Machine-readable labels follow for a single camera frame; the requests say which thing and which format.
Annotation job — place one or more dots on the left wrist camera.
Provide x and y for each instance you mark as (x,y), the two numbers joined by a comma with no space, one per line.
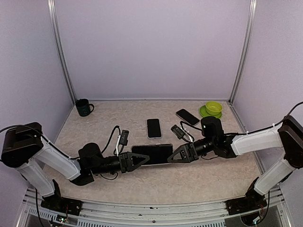
(122,141)

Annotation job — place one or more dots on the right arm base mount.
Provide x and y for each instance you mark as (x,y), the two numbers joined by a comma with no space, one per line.
(251,201)

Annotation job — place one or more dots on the lavender phone case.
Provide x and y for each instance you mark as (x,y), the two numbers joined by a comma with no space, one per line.
(155,137)

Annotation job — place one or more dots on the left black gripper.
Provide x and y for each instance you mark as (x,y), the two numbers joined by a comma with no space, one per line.
(127,165)

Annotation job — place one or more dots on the aluminium frame post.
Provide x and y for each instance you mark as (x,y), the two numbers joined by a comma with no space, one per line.
(245,50)
(59,47)

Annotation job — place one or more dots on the purple-edged black-screen phone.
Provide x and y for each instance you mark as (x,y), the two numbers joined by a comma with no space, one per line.
(187,117)

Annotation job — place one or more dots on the green bowl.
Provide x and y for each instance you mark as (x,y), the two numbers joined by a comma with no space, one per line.
(213,108)

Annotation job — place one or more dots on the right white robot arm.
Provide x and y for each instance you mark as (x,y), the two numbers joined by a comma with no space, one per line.
(287,134)

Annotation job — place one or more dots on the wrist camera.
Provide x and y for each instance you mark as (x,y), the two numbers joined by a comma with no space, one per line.
(182,134)
(122,141)

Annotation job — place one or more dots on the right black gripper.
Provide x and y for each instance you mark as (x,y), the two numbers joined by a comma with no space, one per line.
(188,152)

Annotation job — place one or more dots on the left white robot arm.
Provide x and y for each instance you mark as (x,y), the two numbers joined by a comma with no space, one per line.
(25,145)

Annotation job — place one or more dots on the left aluminium frame post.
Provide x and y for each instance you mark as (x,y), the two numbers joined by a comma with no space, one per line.
(59,47)

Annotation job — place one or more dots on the right aluminium frame post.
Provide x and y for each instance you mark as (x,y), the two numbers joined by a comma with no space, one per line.
(245,50)

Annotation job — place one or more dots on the clear case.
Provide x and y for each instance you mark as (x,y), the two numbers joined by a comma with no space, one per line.
(151,164)

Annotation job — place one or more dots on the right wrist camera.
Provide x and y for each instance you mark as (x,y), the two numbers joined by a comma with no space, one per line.
(182,134)

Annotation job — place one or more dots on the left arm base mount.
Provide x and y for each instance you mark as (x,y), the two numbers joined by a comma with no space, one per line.
(61,204)

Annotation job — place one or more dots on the front aluminium rail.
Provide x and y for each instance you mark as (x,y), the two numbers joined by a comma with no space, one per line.
(105,214)

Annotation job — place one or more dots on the dark green mug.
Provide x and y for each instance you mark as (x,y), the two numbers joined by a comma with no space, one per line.
(84,107)

